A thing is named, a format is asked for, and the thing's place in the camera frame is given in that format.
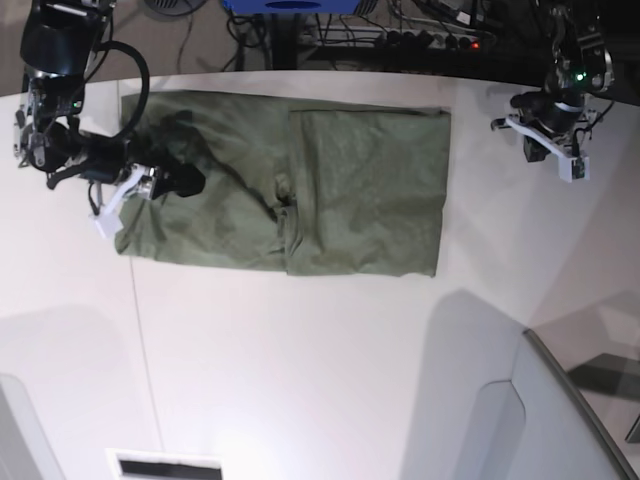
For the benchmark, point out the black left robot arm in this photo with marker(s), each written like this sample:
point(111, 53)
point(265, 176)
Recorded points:
point(579, 58)

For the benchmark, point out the white power strip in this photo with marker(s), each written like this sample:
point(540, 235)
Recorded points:
point(424, 39)

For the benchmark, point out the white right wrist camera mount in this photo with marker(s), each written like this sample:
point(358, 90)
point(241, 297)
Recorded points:
point(120, 200)

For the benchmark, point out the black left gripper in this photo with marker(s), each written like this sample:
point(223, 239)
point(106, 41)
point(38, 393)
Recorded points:
point(553, 115)

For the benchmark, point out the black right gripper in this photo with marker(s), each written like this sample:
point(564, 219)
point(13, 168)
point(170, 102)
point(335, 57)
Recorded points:
point(95, 160)

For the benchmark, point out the white vent panel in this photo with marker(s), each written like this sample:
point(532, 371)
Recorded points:
point(137, 464)

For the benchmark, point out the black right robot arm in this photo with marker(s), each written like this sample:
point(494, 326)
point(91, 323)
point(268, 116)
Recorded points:
point(63, 45)

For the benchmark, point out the blue bin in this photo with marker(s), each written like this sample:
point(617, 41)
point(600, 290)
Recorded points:
point(251, 7)

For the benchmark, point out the green t-shirt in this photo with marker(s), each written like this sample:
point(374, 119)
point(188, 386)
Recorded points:
point(300, 186)

